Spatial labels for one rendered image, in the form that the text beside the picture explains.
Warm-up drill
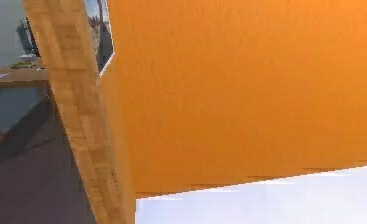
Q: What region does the window with white frame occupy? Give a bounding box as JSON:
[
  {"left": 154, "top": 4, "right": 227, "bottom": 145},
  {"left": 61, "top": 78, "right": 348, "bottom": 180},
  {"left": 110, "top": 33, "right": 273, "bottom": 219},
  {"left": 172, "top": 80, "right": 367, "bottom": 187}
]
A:
[{"left": 84, "top": 0, "right": 116, "bottom": 78}]

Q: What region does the green plate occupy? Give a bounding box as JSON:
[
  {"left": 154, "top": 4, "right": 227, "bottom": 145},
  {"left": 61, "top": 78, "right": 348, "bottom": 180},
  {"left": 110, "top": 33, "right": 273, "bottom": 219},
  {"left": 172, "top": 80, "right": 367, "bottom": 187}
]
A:
[{"left": 9, "top": 61, "right": 37, "bottom": 70}]

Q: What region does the brown wooden table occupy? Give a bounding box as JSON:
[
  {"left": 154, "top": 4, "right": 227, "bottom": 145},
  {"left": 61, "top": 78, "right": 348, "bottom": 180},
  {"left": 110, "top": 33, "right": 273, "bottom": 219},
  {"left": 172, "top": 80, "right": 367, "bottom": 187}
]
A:
[{"left": 0, "top": 57, "right": 52, "bottom": 143}]

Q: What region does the grey blue vase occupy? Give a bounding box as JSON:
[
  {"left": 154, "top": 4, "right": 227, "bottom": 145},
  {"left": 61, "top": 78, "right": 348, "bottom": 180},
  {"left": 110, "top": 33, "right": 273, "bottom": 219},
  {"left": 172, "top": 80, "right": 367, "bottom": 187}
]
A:
[{"left": 16, "top": 18, "right": 37, "bottom": 56}]

